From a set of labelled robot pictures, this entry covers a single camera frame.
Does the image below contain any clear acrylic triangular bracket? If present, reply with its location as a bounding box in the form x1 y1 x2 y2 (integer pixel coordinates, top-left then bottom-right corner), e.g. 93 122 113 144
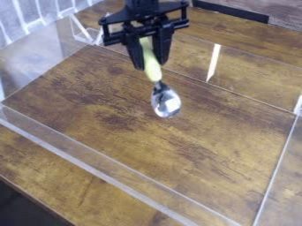
69 14 104 46

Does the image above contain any clear acrylic tray enclosure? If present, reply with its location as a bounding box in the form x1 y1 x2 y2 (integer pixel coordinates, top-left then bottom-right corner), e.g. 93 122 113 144
0 18 302 226

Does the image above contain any green handled metal spoon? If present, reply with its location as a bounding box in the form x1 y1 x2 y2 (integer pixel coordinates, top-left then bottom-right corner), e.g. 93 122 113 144
139 37 181 118

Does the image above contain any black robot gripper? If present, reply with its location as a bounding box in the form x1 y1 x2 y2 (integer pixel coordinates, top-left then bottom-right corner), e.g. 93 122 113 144
97 0 188 71

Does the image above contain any black bar at table edge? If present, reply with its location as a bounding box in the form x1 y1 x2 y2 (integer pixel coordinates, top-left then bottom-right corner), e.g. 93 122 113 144
192 0 268 24

